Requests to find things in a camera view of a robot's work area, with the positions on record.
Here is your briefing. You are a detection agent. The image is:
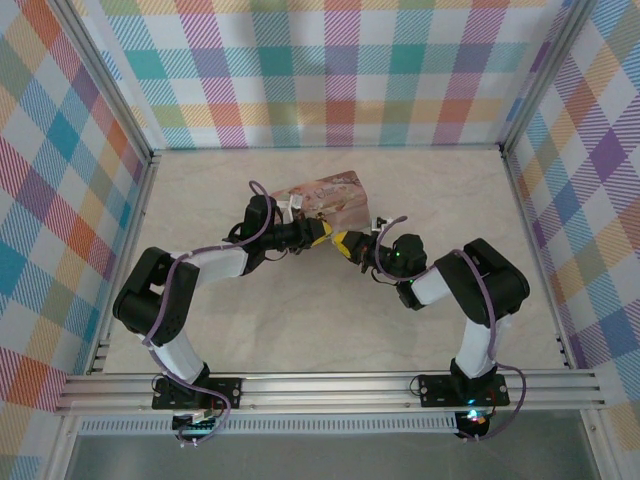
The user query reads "aluminium frame post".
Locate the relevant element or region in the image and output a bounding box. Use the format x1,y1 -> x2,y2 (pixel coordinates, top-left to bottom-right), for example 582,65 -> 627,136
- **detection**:
57,0 -> 154,166
499,0 -> 599,156

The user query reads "aluminium right side rail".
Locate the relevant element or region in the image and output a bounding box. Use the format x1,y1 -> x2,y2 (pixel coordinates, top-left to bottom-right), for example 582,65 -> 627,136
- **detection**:
499,144 -> 579,374

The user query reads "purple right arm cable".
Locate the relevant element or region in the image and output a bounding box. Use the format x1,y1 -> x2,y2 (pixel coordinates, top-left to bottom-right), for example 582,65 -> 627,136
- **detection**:
372,215 -> 527,444

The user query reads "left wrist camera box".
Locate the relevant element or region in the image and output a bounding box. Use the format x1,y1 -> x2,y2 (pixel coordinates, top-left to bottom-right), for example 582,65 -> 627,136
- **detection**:
277,193 -> 305,225

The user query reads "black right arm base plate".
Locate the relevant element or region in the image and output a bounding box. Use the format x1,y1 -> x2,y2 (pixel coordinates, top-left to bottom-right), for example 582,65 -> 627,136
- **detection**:
418,373 -> 511,407

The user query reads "aluminium left frame post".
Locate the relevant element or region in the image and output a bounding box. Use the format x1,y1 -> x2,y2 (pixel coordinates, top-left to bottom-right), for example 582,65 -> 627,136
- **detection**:
57,0 -> 154,166

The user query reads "white slotted cable duct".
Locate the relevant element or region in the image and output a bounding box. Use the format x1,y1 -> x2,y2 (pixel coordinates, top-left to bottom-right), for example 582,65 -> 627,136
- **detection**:
78,412 -> 460,437

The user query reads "aluminium mounting rail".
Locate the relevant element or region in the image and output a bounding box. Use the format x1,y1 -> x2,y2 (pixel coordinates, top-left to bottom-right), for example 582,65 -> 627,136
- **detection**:
53,368 -> 609,416

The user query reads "pink illustrated tin box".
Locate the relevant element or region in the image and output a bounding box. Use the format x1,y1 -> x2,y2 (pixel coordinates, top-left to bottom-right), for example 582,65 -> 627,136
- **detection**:
268,169 -> 372,231

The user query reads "aluminium back rail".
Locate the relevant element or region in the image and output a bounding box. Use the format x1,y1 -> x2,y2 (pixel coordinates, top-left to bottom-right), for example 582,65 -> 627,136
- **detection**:
149,145 -> 504,155

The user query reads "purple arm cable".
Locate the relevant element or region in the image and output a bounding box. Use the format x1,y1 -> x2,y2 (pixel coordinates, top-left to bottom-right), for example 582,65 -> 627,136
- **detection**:
372,215 -> 527,444
142,179 -> 276,449

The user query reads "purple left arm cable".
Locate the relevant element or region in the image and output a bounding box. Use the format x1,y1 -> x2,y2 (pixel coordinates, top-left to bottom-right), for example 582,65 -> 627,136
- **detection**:
142,179 -> 276,449

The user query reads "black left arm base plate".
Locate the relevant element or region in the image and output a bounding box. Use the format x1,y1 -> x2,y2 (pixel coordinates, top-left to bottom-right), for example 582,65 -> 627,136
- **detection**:
152,377 -> 244,410

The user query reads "aluminium left side rail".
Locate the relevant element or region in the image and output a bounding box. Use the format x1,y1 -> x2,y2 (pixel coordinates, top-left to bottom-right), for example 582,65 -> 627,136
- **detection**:
87,149 -> 162,376

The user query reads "aluminium right frame post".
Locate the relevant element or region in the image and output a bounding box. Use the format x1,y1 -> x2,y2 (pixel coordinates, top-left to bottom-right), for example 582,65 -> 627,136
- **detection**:
499,0 -> 599,156

